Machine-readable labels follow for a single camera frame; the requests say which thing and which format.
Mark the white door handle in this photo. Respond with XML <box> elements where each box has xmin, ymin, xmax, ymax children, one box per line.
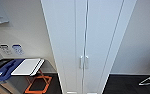
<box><xmin>84</xmin><ymin>55</ymin><xmax>90</xmax><ymax>70</ymax></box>
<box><xmin>79</xmin><ymin>55</ymin><xmax>85</xmax><ymax>70</ymax></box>

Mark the white flat board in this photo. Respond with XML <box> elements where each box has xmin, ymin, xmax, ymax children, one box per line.
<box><xmin>10</xmin><ymin>58</ymin><xmax>45</xmax><ymax>77</ymax></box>

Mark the white wardrobe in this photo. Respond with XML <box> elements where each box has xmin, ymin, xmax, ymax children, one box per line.
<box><xmin>40</xmin><ymin>0</ymin><xmax>138</xmax><ymax>94</ymax></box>

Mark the blue plastic tray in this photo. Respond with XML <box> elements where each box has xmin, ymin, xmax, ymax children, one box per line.
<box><xmin>0</xmin><ymin>59</ymin><xmax>25</xmax><ymax>84</ymax></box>

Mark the white wall sign blue print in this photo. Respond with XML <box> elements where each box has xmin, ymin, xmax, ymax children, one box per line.
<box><xmin>11</xmin><ymin>43</ymin><xmax>25</xmax><ymax>56</ymax></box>

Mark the orange metal frame stand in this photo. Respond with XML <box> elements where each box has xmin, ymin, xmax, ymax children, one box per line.
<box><xmin>24</xmin><ymin>69</ymin><xmax>53</xmax><ymax>94</ymax></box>

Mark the white wall sign dark print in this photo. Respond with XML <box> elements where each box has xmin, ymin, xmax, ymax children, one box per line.
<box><xmin>0</xmin><ymin>43</ymin><xmax>13</xmax><ymax>56</ymax></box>

